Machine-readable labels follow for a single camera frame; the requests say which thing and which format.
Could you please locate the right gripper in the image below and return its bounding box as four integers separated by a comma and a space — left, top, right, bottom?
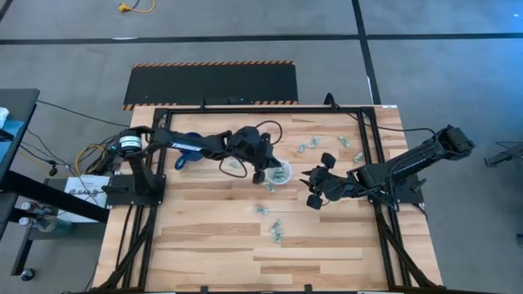
298, 152, 349, 212

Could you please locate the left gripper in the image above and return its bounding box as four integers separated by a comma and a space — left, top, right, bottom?
230, 125, 284, 185

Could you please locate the clear plastic round bin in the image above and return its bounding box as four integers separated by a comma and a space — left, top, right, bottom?
264, 158, 293, 186

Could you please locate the small black box device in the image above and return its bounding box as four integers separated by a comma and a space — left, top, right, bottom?
203, 96, 247, 106

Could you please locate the dark blue ceramic mug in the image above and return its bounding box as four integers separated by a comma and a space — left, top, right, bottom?
174, 131, 206, 172

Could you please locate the black hazard-striped floor mat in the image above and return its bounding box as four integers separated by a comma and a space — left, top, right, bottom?
123, 60, 300, 112

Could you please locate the white printed box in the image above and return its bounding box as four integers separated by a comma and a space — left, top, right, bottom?
60, 174, 111, 224

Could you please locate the black side desk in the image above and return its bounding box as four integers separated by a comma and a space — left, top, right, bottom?
0, 87, 111, 283

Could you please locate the blue box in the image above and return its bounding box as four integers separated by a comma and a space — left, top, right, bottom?
0, 118, 25, 164

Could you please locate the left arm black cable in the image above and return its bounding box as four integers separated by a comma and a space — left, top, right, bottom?
218, 119, 284, 180

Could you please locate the black aluminium table frame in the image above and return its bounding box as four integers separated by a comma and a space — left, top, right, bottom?
92, 104, 446, 294

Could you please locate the black power cable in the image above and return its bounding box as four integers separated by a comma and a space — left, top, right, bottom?
324, 92, 440, 148

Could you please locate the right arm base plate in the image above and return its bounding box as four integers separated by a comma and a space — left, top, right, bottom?
364, 170, 426, 206

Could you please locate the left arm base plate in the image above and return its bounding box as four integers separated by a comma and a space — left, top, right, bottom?
105, 174, 167, 207

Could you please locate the yellow cable bundle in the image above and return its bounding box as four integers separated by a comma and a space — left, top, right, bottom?
74, 142, 110, 175

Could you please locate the thin black floor cable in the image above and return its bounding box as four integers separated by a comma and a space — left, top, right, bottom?
35, 99, 131, 127

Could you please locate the yellow extension cable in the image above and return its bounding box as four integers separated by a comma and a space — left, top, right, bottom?
118, 0, 157, 15

